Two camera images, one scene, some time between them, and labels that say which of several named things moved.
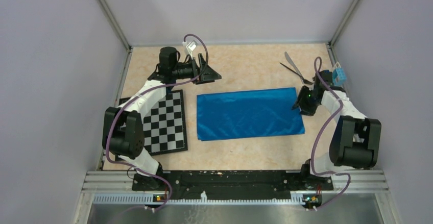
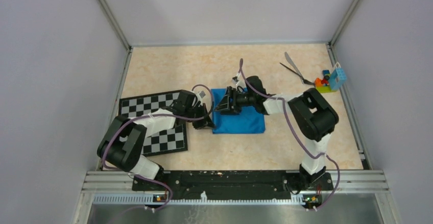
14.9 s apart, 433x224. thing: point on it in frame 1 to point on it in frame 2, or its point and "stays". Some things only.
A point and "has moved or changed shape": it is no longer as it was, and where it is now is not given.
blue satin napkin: (246, 114) has moved or changed shape
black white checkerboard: (164, 125) stays
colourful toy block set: (339, 76) stays
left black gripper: (207, 74) to (203, 123)
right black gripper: (305, 109) to (227, 107)
